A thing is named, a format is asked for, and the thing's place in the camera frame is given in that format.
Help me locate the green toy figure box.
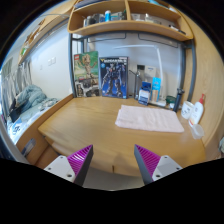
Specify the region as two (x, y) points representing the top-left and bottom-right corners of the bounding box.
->
(73, 50), (101, 99)

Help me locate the white desk lamp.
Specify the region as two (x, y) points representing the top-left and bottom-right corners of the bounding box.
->
(113, 44), (168, 108)

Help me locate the clear plastic cup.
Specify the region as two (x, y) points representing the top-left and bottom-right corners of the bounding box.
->
(190, 123), (205, 140)

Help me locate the bed with bedding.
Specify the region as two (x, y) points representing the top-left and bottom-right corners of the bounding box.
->
(0, 84), (62, 145)

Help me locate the grey translucent water bottle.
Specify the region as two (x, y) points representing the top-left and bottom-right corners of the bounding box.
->
(133, 69), (144, 100)

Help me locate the grey metal desk frame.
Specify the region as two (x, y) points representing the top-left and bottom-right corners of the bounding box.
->
(68, 31), (198, 104)

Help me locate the blue robot model kit box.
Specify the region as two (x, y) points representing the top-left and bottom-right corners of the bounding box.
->
(98, 56), (129, 100)

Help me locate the white mug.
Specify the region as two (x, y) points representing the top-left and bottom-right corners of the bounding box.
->
(180, 100), (195, 120)

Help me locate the black cylindrical device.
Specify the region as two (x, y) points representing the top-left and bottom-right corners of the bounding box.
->
(172, 88), (185, 113)

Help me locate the white wall switch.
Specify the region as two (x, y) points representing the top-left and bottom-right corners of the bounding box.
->
(47, 56), (57, 67)

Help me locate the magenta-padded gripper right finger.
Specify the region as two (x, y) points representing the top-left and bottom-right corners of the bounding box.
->
(133, 143), (184, 186)

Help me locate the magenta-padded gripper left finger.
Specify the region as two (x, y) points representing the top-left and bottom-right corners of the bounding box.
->
(43, 144), (94, 187)

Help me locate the pale pink towel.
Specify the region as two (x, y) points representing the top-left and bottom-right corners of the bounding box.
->
(114, 104), (185, 134)

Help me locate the small blue box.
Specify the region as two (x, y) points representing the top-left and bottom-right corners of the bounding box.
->
(137, 81), (153, 106)

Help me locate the green round tin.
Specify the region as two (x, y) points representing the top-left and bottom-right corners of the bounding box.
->
(165, 95), (177, 106)

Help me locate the wooden shelf unit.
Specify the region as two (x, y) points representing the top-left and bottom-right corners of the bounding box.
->
(67, 0), (195, 42)

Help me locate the white box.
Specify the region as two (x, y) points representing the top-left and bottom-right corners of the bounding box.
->
(144, 65), (157, 84)

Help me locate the light blue card package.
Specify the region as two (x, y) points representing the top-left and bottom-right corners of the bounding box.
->
(150, 77), (163, 103)

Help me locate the white red-pump lotion bottle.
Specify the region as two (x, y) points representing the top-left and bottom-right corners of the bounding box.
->
(188, 93), (207, 128)

